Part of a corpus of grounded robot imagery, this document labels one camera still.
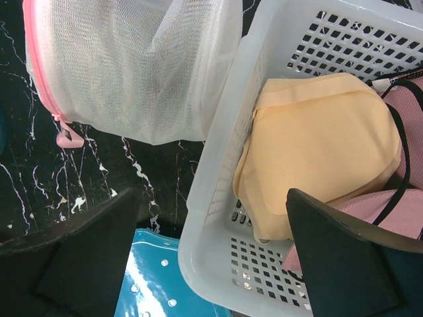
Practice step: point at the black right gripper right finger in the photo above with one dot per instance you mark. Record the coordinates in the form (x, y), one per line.
(351, 267)

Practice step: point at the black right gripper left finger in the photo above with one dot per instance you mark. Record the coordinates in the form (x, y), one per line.
(86, 273)

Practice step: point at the white mesh laundry bag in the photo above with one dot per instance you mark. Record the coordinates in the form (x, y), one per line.
(152, 71)

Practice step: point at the yellow bra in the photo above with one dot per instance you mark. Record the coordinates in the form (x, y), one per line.
(332, 137)

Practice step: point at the blue dotted plate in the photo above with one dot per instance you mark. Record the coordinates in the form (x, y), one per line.
(153, 284)

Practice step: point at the white plastic basket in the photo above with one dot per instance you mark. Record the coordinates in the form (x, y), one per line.
(218, 255)

